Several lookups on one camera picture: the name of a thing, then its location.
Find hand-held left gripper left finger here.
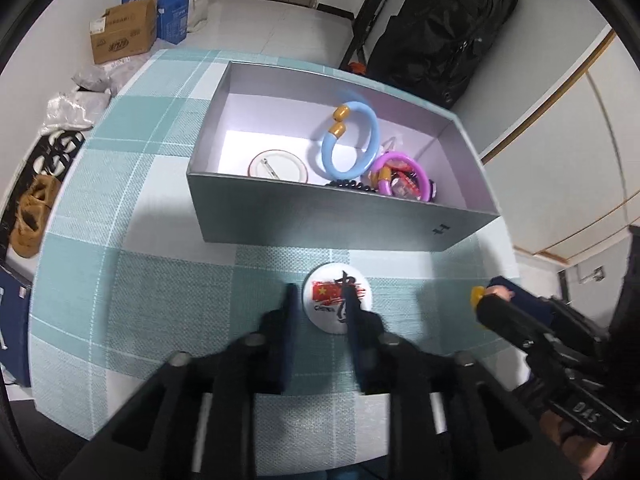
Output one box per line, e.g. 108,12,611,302
57,282,301,480

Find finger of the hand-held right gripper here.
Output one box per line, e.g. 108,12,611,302
475,294,538,356
487,276,556,328

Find printed round badge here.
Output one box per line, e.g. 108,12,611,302
302,262,373,336

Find brown boot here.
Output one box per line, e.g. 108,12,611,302
20,174,63,213
10,195,53,259

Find black tripod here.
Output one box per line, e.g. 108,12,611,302
339,0,406,68

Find small yellow ornament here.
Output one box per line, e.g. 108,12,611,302
470,285,516,303

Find blue bracelet with gold caps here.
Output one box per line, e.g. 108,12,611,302
320,101,379,179

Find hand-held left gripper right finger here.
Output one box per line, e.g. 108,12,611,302
345,285,583,480

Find teal checkered tablecloth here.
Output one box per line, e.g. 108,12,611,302
29,49,518,466

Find dark grey trousers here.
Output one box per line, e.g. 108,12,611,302
10,400,96,480

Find person's right hand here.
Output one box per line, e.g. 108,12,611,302
540,407,613,480

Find silver plastic bag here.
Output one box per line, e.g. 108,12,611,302
41,91,111,133

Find white pin badge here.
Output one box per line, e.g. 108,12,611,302
247,149,309,184

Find blue carton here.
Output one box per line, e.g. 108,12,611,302
121,0,192,43

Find black backpack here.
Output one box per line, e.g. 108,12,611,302
365,0,519,110

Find grey cardboard box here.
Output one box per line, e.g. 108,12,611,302
186,60,501,253

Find brown cardboard carton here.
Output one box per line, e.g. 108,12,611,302
89,0,158,65

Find small grey plastic bag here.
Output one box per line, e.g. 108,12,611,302
72,64,113,92

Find dark blue shoe box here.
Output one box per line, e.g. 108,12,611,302
0,262,35,388

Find purple bracelet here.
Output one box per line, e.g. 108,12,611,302
370,152,432,203

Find white wardrobe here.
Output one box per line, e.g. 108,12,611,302
480,25,640,266

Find black beaded bracelet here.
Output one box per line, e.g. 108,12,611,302
325,177,381,193

